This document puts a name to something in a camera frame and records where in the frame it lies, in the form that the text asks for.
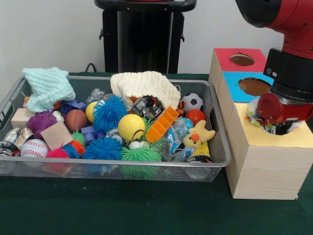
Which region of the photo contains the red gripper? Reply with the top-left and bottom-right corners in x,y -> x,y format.
255,92 -> 313,124

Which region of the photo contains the white paper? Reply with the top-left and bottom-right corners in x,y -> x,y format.
245,99 -> 301,135

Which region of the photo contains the cream knitted cloth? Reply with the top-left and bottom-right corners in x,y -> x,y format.
110,70 -> 181,110

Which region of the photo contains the mint knitted cloth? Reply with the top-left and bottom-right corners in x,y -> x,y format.
22,67 -> 76,113

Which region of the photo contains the wooden box with three holes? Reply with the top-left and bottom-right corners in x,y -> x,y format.
208,47 -> 313,200

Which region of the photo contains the shallow mesh bin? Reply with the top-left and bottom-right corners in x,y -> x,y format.
0,74 -> 232,183

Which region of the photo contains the yellow plush toy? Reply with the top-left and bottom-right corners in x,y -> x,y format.
183,119 -> 216,150

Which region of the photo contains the black white soccer ball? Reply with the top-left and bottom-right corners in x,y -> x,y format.
181,92 -> 204,114

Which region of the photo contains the orange plastic brick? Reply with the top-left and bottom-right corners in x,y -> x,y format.
146,105 -> 179,144

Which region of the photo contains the green spiky ball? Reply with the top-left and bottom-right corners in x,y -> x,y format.
119,144 -> 163,180

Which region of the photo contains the yellow ball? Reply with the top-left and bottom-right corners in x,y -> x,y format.
117,114 -> 146,142

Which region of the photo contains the blue spiky ball with eyes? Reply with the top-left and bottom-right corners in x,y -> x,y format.
92,94 -> 130,134

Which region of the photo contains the dark green tablecloth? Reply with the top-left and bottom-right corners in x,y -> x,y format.
0,71 -> 313,235

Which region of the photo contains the white baseball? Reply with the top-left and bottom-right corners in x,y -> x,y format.
20,139 -> 49,158

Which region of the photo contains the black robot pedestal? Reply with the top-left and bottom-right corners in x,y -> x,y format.
94,0 -> 198,74

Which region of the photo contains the black cable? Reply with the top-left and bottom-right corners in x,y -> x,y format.
85,62 -> 104,73

